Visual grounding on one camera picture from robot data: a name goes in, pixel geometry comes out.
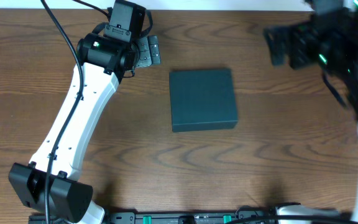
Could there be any dark green box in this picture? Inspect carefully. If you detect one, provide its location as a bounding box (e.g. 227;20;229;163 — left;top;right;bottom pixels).
169;68;238;133

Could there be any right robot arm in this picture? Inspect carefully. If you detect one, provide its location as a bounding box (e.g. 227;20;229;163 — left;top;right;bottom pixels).
263;1;358;222

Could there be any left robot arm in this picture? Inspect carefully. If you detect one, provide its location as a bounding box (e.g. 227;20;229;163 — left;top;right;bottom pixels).
8;1;161;224

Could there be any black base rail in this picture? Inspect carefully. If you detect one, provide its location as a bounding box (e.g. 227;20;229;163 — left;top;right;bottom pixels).
28;210;340;224

